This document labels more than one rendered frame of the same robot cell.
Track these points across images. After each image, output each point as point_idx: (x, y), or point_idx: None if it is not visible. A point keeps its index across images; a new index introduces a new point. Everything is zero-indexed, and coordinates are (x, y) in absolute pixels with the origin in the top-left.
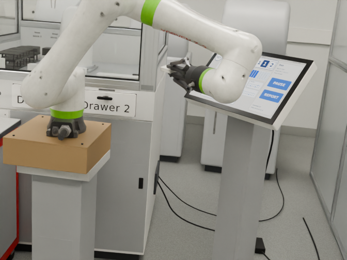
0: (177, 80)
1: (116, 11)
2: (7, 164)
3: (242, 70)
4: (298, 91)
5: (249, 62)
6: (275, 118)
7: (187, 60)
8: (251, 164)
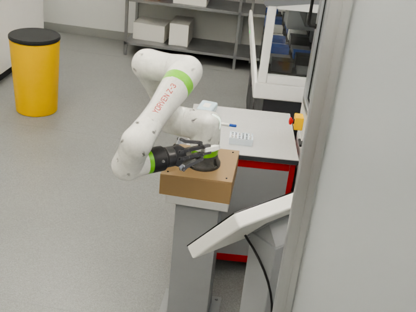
0: (195, 158)
1: (137, 75)
2: (265, 188)
3: (117, 154)
4: (213, 234)
5: (119, 150)
6: (190, 242)
7: (178, 140)
8: (243, 303)
